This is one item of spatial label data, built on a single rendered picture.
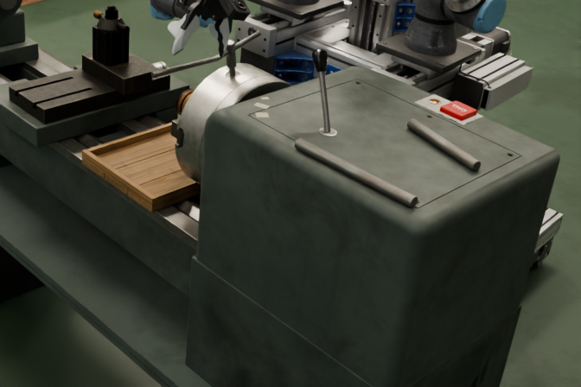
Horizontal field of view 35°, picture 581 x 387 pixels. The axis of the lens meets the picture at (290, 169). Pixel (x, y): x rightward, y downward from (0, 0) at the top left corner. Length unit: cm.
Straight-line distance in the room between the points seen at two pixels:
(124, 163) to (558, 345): 182
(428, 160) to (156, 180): 83
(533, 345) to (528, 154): 166
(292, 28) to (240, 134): 102
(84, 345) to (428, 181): 176
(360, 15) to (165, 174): 84
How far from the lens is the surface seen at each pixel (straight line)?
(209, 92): 212
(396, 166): 180
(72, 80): 272
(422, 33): 262
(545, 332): 361
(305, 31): 292
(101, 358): 319
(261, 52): 281
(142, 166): 246
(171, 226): 227
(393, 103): 206
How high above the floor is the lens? 209
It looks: 29 degrees down
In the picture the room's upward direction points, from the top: 7 degrees clockwise
